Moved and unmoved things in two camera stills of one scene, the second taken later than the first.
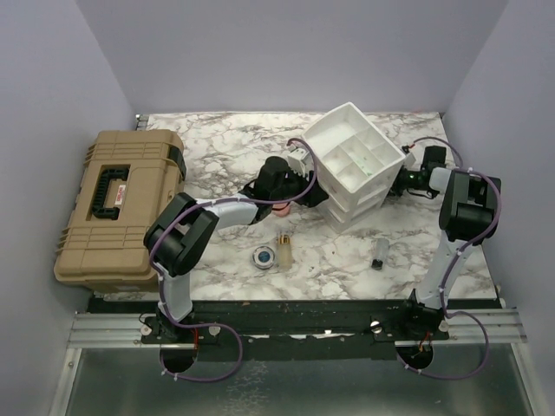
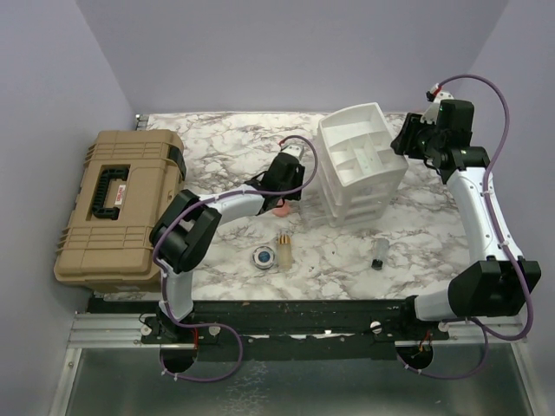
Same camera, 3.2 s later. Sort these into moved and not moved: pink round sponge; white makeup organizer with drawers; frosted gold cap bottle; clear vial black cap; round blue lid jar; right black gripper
Moved: white makeup organizer with drawers; right black gripper
Not moved: frosted gold cap bottle; clear vial black cap; pink round sponge; round blue lid jar
